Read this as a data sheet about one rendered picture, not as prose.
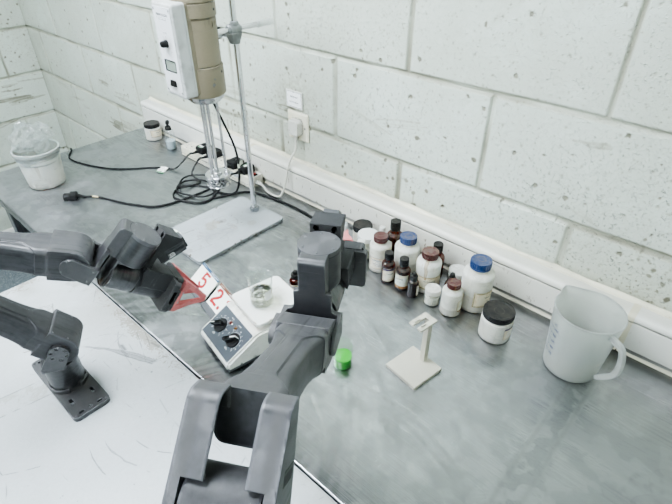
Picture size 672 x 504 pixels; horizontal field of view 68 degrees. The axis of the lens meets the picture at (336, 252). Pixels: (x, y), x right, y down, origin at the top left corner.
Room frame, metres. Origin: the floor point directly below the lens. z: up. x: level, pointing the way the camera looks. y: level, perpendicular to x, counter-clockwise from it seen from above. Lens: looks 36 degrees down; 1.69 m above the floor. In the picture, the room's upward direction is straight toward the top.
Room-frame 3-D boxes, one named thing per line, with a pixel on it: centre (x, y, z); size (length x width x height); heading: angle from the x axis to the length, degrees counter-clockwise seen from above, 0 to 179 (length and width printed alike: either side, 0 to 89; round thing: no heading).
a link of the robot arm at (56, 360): (0.66, 0.52, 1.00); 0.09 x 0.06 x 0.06; 16
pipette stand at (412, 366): (0.69, -0.16, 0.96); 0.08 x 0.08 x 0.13; 39
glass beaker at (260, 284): (0.79, 0.16, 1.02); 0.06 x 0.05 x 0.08; 74
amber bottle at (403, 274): (0.95, -0.16, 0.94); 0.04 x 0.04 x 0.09
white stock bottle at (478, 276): (0.89, -0.32, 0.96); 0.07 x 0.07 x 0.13
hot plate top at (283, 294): (0.80, 0.14, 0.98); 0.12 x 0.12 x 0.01; 37
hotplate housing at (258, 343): (0.79, 0.17, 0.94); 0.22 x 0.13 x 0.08; 127
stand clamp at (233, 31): (1.33, 0.28, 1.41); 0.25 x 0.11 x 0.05; 138
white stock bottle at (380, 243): (1.03, -0.11, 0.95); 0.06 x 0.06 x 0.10
